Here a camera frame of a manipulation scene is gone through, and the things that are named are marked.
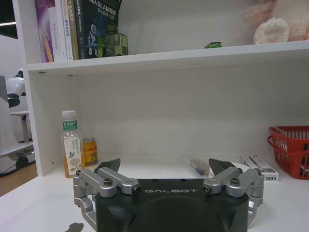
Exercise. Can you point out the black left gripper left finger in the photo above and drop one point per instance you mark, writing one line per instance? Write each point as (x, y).
(106, 177)

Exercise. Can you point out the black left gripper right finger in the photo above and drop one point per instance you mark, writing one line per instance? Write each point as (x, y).
(228, 176)

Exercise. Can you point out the yellow drink can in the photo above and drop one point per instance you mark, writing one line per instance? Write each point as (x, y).
(90, 151)

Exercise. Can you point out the clear plastic snack packet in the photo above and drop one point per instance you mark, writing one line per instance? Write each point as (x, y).
(196, 164)

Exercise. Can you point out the white flat carton box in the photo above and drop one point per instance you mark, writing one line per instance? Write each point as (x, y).
(260, 165)

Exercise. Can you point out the tea drink bottle white cap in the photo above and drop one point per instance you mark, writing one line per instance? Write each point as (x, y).
(71, 145)

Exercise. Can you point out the red plastic basket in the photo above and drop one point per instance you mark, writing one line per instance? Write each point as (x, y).
(290, 149)

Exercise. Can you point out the white office chair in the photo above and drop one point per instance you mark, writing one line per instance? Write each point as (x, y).
(18, 135)

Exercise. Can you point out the white wooden shelf unit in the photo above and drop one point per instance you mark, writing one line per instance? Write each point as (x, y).
(154, 79)

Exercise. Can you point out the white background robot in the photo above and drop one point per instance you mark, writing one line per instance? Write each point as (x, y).
(17, 89)

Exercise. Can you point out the small green toy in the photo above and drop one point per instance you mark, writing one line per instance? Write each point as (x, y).
(213, 45)

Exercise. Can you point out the green glass bottle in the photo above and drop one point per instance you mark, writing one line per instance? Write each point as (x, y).
(116, 42)

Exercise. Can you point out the olive spine book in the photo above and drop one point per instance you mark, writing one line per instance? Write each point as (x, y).
(72, 31)

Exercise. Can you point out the black SLAM book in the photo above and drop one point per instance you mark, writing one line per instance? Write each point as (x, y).
(99, 26)

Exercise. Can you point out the white spine book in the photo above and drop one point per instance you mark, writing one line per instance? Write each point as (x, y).
(58, 33)

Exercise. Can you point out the purple spine book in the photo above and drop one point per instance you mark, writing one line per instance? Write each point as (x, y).
(44, 31)

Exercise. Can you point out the pink plush toy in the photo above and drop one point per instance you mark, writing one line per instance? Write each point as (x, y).
(277, 19)

